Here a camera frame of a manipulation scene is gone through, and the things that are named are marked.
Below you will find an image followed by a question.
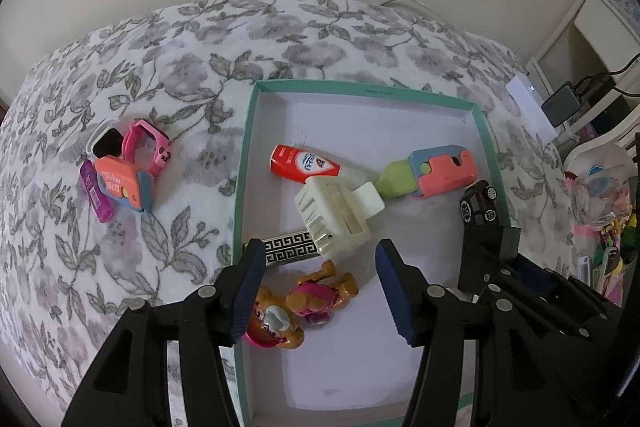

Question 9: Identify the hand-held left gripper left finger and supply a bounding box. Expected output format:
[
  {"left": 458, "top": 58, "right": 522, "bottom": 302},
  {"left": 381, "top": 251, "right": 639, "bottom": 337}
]
[{"left": 60, "top": 238, "right": 267, "bottom": 427}]

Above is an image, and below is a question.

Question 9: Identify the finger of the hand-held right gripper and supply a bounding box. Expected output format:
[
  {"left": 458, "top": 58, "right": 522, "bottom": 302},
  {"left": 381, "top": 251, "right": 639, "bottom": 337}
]
[
  {"left": 500, "top": 254, "right": 618, "bottom": 325},
  {"left": 457, "top": 223, "right": 522, "bottom": 304}
]

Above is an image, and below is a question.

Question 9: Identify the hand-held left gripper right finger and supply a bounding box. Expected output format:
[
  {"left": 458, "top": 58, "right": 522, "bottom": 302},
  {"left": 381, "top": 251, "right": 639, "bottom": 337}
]
[{"left": 375, "top": 239, "right": 586, "bottom": 427}]

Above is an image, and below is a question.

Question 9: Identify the black toy car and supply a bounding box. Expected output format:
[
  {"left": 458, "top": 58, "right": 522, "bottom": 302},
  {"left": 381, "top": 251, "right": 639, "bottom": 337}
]
[{"left": 459, "top": 180, "right": 499, "bottom": 228}]

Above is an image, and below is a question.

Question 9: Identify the brown dog toy figure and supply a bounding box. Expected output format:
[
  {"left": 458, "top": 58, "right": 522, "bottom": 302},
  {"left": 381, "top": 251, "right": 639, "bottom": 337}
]
[{"left": 246, "top": 259, "right": 360, "bottom": 350}]

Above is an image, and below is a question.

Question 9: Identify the cream hair claw clip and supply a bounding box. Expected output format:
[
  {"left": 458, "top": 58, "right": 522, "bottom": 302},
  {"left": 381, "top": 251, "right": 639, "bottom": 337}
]
[{"left": 294, "top": 177, "right": 386, "bottom": 256}]

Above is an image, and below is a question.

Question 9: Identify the red and white bottle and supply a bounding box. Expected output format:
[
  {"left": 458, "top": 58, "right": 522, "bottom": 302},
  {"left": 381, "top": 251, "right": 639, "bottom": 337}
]
[{"left": 270, "top": 144, "right": 368, "bottom": 185}]

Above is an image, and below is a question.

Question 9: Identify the green-rimmed white box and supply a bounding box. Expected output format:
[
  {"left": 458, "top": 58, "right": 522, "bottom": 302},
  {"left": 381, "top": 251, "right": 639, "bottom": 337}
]
[{"left": 232, "top": 79, "right": 513, "bottom": 427}]

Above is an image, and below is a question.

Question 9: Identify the black gold patterned bar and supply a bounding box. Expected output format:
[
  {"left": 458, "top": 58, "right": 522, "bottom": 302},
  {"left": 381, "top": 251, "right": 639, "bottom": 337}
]
[{"left": 243, "top": 229, "right": 321, "bottom": 265}]

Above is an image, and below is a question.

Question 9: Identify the clear jar of colourful items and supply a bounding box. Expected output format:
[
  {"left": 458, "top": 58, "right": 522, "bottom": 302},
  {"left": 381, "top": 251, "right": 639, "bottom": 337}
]
[{"left": 575, "top": 212, "right": 640, "bottom": 308}]

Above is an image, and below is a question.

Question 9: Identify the glass jar of colourful items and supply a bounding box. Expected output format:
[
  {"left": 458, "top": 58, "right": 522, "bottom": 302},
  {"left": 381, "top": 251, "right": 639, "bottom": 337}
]
[{"left": 565, "top": 162, "right": 638, "bottom": 233}]

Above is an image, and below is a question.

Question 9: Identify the white device with lights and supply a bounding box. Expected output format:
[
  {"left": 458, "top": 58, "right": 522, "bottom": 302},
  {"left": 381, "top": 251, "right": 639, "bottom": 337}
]
[{"left": 505, "top": 74, "right": 561, "bottom": 140}]

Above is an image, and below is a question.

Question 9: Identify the dark grey power bank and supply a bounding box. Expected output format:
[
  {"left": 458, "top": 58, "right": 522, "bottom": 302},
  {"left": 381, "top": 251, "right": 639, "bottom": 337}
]
[{"left": 542, "top": 83, "right": 585, "bottom": 128}]

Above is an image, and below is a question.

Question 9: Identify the orange and blue toy knife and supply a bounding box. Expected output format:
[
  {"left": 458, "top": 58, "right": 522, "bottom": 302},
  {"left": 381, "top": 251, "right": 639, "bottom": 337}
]
[{"left": 95, "top": 154, "right": 153, "bottom": 214}]

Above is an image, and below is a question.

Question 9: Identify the pink toy watch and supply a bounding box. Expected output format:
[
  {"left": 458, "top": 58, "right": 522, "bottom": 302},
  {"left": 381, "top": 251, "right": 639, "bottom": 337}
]
[{"left": 121, "top": 119, "right": 172, "bottom": 180}]

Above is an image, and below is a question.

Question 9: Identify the purple plastic stick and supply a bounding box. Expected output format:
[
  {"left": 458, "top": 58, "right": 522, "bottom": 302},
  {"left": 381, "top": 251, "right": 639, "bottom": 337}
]
[{"left": 80, "top": 159, "right": 113, "bottom": 224}]

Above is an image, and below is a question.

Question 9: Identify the white watch with black screen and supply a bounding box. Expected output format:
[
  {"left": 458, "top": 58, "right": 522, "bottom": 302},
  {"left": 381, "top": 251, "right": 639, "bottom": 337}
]
[{"left": 89, "top": 121, "right": 126, "bottom": 160}]

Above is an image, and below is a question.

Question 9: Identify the grey floral blanket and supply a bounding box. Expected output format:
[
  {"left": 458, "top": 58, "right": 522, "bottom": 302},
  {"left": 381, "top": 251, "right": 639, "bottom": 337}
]
[{"left": 0, "top": 0, "right": 576, "bottom": 427}]

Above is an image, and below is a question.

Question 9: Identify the white shelf unit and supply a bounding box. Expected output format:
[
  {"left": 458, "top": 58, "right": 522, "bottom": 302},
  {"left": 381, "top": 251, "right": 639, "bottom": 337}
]
[{"left": 525, "top": 0, "right": 640, "bottom": 148}]

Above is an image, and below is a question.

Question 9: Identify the white curved chair frame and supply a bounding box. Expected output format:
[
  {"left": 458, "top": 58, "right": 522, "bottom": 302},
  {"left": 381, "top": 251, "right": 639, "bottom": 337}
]
[{"left": 562, "top": 122, "right": 640, "bottom": 168}]

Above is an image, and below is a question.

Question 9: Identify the black cable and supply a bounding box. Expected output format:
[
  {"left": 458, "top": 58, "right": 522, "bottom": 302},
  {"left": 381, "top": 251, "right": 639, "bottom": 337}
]
[{"left": 570, "top": 54, "right": 640, "bottom": 98}]

